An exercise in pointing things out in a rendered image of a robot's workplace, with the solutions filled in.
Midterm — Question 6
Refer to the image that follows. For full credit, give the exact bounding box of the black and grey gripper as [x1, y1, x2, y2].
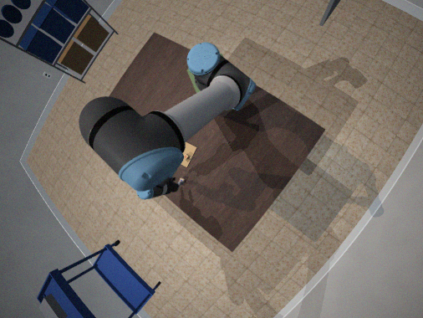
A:
[161, 177, 184, 196]

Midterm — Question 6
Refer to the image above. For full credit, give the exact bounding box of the tan flat mat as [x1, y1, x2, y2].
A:
[181, 142, 197, 167]

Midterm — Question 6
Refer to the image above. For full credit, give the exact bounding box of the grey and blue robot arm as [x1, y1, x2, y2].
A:
[79, 43, 256, 199]

